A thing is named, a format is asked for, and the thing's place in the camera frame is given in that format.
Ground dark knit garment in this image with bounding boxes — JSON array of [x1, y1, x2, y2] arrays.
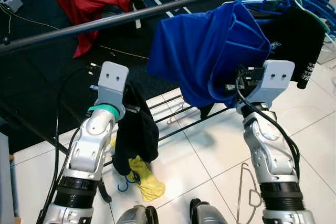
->
[[111, 80, 160, 176]]

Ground pale green hanger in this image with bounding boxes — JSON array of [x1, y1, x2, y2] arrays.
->
[[291, 0, 334, 41]]

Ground small blue plastic hanger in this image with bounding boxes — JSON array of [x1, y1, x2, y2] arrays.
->
[[117, 177, 138, 193]]

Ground blue garment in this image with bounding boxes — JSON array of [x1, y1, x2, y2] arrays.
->
[[146, 1, 274, 109]]

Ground black garment with white print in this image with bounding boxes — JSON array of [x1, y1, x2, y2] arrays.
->
[[265, 4, 327, 89]]

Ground grey right robot leg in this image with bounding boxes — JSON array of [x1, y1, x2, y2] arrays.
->
[[189, 199, 229, 224]]

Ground grey robot leg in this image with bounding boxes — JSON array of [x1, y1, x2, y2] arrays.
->
[[189, 199, 229, 224], [117, 206, 158, 224]]

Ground yellow cloth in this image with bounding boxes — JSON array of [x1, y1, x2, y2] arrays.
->
[[110, 135, 166, 202]]

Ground grey left robot leg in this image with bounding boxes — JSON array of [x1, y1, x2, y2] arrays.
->
[[117, 206, 158, 224]]

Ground black floor mat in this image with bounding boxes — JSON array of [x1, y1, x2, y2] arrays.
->
[[0, 0, 295, 154]]

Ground grey power adapter box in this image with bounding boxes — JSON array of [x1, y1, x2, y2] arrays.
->
[[4, 0, 25, 13]]

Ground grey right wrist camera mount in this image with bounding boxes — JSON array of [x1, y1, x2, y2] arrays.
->
[[251, 60, 296, 110]]

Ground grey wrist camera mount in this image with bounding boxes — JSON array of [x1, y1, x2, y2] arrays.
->
[[93, 61, 130, 110], [251, 60, 296, 110]]

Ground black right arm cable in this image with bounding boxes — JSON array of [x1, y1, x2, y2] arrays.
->
[[234, 66, 301, 177]]

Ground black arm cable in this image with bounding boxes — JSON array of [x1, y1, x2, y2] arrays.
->
[[37, 64, 103, 224], [234, 66, 301, 177]]

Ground thin orange cable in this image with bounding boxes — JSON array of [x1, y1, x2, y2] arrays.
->
[[0, 4, 150, 61]]

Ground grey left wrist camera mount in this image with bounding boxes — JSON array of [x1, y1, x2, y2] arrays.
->
[[93, 61, 130, 110]]

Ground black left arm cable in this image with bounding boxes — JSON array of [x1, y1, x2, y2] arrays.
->
[[37, 64, 103, 224]]

